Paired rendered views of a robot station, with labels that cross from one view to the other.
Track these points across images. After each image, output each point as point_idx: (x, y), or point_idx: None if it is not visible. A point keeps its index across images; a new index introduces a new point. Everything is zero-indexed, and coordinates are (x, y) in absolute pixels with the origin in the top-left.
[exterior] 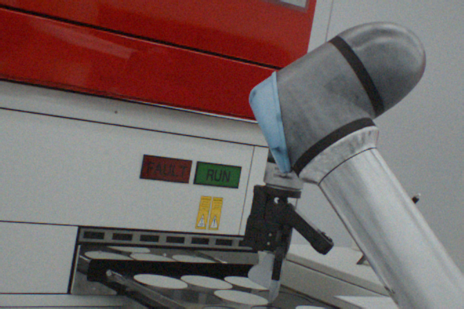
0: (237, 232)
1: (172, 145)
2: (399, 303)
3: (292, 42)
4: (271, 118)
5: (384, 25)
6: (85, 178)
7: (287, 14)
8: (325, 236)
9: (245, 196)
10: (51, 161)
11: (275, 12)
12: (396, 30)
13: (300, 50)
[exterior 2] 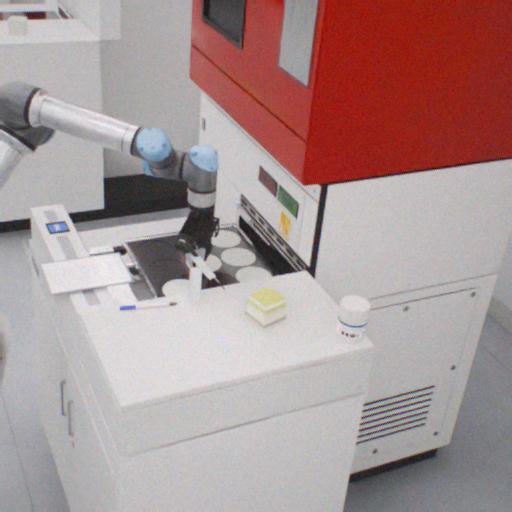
0: (297, 251)
1: (270, 167)
2: None
3: (300, 113)
4: None
5: (7, 83)
6: (242, 166)
7: (298, 89)
8: (178, 238)
9: (301, 228)
10: (233, 149)
11: (291, 85)
12: (4, 86)
13: (305, 122)
